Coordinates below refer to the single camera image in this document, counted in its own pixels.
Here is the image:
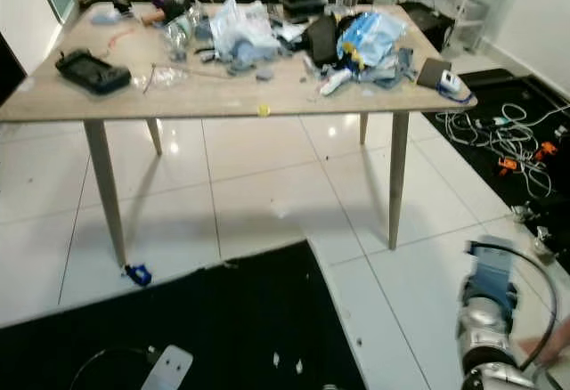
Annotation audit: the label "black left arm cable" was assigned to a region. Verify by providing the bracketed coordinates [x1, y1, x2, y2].
[69, 346, 154, 390]

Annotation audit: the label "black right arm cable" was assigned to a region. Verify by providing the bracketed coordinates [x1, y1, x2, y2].
[466, 240, 560, 360]

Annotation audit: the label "large black floor mat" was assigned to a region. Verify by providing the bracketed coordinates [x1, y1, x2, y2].
[0, 240, 345, 390]

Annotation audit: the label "small brown box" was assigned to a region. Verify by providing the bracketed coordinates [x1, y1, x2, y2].
[416, 57, 455, 89]

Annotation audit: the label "white tube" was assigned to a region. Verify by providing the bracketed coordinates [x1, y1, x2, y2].
[320, 69, 354, 98]

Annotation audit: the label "person's bare hand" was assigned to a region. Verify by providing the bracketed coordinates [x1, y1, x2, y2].
[518, 313, 570, 370]

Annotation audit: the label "white and blue device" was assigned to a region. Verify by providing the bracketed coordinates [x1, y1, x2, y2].
[440, 71, 476, 105]

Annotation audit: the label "black floor mat with cables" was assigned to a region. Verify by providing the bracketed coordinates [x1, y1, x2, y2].
[422, 69, 570, 272]

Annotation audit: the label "black pouch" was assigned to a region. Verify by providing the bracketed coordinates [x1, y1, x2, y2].
[305, 15, 341, 67]

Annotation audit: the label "light blue face mask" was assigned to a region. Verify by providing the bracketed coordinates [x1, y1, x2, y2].
[93, 8, 122, 27]

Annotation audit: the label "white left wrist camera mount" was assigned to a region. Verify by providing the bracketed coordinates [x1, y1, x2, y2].
[142, 345, 195, 390]

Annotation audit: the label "crumpled clear plastic wrapper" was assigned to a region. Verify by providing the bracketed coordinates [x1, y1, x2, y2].
[137, 66, 189, 93]

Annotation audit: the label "clear plastic cups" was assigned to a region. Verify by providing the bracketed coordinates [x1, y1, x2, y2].
[164, 14, 199, 59]

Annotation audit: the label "blue plastic bag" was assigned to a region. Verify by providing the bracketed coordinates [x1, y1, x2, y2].
[336, 11, 407, 67]

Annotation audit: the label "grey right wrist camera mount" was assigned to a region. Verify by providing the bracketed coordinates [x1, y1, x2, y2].
[465, 246, 520, 313]

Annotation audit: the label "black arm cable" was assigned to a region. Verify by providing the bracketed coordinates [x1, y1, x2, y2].
[69, 346, 154, 390]
[466, 240, 560, 360]

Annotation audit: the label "grey cloth pieces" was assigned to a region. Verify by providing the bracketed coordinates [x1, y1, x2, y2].
[363, 46, 417, 89]

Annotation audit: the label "clear white plastic bag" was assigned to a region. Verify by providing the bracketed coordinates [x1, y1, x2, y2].
[208, 0, 282, 62]

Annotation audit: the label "tangle of white cables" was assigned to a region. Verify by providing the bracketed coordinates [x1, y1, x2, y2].
[444, 102, 555, 201]

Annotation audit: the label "small blue floor object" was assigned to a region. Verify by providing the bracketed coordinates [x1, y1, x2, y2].
[124, 263, 153, 287]

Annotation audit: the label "light wooden table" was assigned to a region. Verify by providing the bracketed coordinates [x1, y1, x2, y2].
[0, 2, 478, 270]

